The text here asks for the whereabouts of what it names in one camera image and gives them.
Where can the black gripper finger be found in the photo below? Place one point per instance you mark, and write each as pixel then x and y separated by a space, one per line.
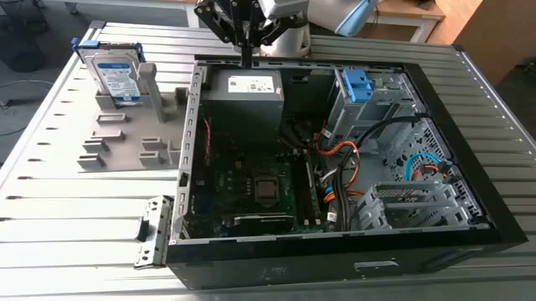
pixel 212 22
pixel 290 28

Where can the hard disk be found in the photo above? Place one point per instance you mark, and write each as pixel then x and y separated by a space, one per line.
pixel 117 81

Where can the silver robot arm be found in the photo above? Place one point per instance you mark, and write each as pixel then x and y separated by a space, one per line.
pixel 294 40

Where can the metal disk bay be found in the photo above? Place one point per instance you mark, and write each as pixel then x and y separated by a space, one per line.
pixel 419 204

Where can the blue plastic drive latch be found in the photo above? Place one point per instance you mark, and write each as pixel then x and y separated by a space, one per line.
pixel 356 84

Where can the grey power supply unit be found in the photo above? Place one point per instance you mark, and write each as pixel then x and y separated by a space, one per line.
pixel 248 119

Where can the metal optical drive cage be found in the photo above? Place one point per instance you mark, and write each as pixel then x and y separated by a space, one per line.
pixel 378 109

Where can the grey parts rack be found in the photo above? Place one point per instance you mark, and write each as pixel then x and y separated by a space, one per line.
pixel 130 147

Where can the black office chair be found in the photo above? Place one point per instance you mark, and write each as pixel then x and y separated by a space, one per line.
pixel 28 59

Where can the wooden cabinet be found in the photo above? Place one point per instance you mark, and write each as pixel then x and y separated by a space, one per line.
pixel 494 31

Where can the black RAM slot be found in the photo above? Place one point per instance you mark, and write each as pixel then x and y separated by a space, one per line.
pixel 300 188
pixel 315 200

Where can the CPU socket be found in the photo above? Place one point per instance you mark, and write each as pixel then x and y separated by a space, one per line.
pixel 267 191

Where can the green motherboard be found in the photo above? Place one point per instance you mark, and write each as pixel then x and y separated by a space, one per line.
pixel 227 188

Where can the black graphics card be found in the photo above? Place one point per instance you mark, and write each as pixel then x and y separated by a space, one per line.
pixel 268 221

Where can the black PC case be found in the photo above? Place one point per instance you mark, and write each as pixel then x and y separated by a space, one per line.
pixel 294 263

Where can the wooden desk with white frame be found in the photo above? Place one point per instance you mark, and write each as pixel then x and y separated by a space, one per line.
pixel 419 11

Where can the metal expansion slot bracket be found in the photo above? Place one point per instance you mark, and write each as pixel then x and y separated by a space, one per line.
pixel 157 225

